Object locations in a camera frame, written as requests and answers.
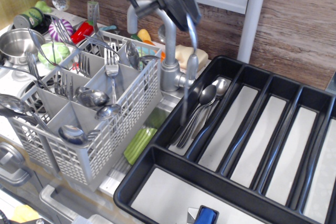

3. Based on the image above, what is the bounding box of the small steel spoon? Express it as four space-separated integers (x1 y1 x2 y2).
180 14 198 126

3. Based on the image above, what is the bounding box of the spoon rear basket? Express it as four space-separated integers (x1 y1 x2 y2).
125 40 140 70

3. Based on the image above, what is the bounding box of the light steel spoon in tray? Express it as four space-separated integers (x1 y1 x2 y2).
170 77 228 145

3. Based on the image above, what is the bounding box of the dark steel spoon in tray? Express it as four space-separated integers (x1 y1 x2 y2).
176 84 217 148

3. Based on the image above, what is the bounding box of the large spoon centre basket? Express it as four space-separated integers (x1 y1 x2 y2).
76 89 110 108

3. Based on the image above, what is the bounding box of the large spoon basket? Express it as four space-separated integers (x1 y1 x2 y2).
76 89 110 108
0 93 50 133
58 125 88 145

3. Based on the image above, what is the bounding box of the small spoon centre basket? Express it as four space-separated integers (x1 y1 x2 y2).
95 104 121 121

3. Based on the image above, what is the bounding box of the grey plastic cutlery basket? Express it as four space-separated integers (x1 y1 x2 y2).
9 41 161 191

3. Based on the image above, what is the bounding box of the fork left of basket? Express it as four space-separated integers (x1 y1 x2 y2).
25 52 50 91

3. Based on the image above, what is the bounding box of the black cutlery tray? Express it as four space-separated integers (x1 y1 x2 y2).
113 56 335 223

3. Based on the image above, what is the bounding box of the large spoon front basket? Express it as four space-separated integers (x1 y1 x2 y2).
58 125 88 145

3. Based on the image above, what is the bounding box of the large spoon left basket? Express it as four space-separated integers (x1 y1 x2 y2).
0 93 50 133

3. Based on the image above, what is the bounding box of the blue object in tray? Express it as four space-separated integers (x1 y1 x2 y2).
186 205 219 224

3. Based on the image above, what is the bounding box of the yellow toy fruit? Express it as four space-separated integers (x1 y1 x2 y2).
137 29 152 41

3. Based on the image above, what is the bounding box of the beige sponge block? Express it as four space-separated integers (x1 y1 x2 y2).
175 45 208 71

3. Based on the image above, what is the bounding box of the silver kitchen faucet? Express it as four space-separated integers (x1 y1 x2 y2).
127 0 195 92

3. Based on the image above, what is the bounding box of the hanging steel grater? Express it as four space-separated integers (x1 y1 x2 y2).
87 0 99 27

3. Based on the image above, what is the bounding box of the steel fork rear compartment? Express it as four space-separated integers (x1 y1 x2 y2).
104 47 119 103

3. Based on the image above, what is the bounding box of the red toy pepper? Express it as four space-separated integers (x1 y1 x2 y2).
71 20 94 44

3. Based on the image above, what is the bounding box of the purple white toy vegetable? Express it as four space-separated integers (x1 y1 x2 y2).
48 19 74 42

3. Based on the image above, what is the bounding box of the green toy cabbage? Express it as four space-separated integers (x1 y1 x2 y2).
38 42 70 69

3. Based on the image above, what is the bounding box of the green toy can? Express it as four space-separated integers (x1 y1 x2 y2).
13 7 44 28

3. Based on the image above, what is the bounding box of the steel cooking pot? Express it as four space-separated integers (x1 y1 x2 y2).
1 28 46 65

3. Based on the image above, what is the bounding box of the yellow object bottom left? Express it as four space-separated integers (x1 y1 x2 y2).
10 205 40 223

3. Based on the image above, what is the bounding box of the grey metal post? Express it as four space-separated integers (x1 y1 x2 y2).
237 0 264 63

